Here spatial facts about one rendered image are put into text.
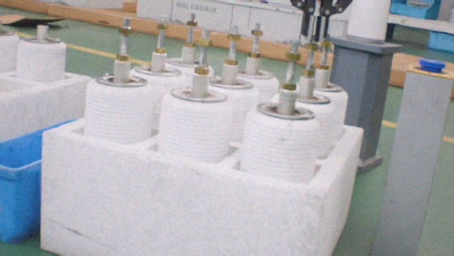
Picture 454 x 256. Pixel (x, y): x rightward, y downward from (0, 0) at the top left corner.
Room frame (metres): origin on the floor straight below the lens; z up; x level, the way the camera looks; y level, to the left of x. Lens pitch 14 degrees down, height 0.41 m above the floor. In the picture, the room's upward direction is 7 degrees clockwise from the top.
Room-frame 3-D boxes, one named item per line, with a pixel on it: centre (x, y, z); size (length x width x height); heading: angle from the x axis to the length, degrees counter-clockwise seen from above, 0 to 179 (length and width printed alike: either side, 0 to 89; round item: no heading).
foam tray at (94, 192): (0.89, 0.01, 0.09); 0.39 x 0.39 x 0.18; 73
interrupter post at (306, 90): (0.85, -0.10, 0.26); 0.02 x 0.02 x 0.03
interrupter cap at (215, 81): (0.89, 0.01, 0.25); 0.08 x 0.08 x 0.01
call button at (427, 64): (0.87, -0.29, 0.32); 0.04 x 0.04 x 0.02
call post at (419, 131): (0.87, -0.29, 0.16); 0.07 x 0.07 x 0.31; 73
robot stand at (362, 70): (1.42, -0.29, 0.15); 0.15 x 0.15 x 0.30; 56
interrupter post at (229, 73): (0.89, 0.01, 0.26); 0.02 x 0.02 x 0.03
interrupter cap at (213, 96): (0.78, 0.05, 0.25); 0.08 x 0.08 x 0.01
